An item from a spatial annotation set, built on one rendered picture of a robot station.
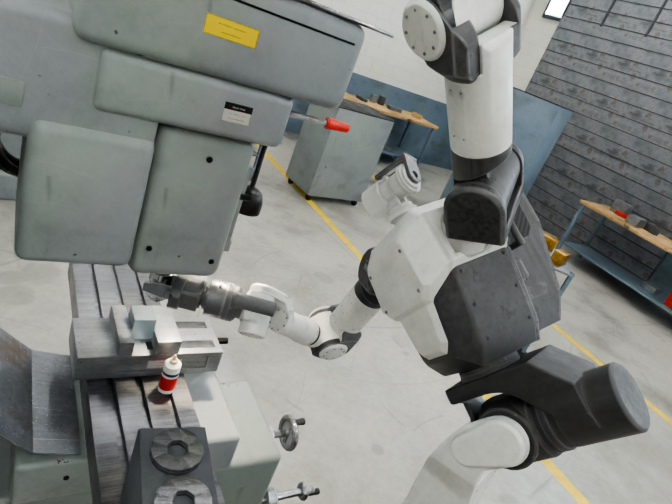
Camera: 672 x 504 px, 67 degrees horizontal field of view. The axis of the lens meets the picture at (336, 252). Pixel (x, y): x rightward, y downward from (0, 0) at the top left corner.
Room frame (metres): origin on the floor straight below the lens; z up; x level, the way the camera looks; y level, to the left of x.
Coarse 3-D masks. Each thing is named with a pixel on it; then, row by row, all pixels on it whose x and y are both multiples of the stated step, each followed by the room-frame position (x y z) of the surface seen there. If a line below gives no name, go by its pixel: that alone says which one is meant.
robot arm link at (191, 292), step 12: (180, 276) 0.99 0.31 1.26; (192, 276) 1.01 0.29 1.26; (180, 288) 0.94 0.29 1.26; (192, 288) 0.96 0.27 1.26; (204, 288) 0.98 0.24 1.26; (216, 288) 0.98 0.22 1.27; (228, 288) 0.99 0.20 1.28; (168, 300) 0.92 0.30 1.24; (180, 300) 0.94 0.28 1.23; (192, 300) 0.95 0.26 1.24; (204, 300) 0.97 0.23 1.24; (216, 300) 0.96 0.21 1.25; (204, 312) 0.96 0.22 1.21; (216, 312) 0.96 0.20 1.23
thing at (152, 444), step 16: (144, 432) 0.65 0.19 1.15; (160, 432) 0.67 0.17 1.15; (176, 432) 0.67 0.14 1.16; (192, 432) 0.69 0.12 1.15; (144, 448) 0.62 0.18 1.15; (160, 448) 0.62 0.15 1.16; (176, 448) 0.65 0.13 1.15; (192, 448) 0.65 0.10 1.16; (208, 448) 0.67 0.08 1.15; (144, 464) 0.59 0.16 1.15; (160, 464) 0.60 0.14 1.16; (176, 464) 0.61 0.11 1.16; (192, 464) 0.62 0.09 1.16; (208, 464) 0.64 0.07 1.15; (128, 480) 0.63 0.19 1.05; (144, 480) 0.57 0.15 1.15; (160, 480) 0.58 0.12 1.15; (176, 480) 0.58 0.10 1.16; (192, 480) 0.59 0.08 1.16; (208, 480) 0.61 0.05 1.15; (128, 496) 0.61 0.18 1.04; (144, 496) 0.54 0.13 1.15; (160, 496) 0.54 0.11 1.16; (176, 496) 0.56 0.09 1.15; (192, 496) 0.57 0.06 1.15; (208, 496) 0.57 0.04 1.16
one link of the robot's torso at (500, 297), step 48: (384, 240) 0.95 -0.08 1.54; (432, 240) 0.83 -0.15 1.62; (528, 240) 0.95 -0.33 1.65; (384, 288) 0.91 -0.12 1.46; (432, 288) 0.80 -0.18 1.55; (480, 288) 0.82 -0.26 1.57; (528, 288) 0.88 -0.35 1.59; (432, 336) 0.81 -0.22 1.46; (480, 336) 0.78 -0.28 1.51; (528, 336) 0.83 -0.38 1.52
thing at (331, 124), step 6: (294, 114) 0.97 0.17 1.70; (300, 114) 0.98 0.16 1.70; (306, 120) 0.99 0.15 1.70; (312, 120) 1.00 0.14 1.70; (318, 120) 1.00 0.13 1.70; (324, 120) 1.01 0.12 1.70; (330, 120) 1.02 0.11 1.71; (336, 120) 1.03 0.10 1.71; (324, 126) 1.02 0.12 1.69; (330, 126) 1.02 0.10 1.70; (336, 126) 1.02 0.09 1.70; (342, 126) 1.03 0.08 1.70; (348, 126) 1.04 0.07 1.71
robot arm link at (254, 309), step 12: (240, 288) 1.01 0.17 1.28; (228, 300) 0.97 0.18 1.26; (240, 300) 0.96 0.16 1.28; (252, 300) 0.97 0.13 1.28; (264, 300) 0.99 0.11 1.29; (228, 312) 0.97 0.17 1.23; (240, 312) 0.98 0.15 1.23; (252, 312) 0.99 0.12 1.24; (264, 312) 0.97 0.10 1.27; (240, 324) 0.98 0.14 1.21; (252, 324) 0.97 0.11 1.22; (264, 324) 0.99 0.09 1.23; (252, 336) 0.99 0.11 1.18; (264, 336) 0.98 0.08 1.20
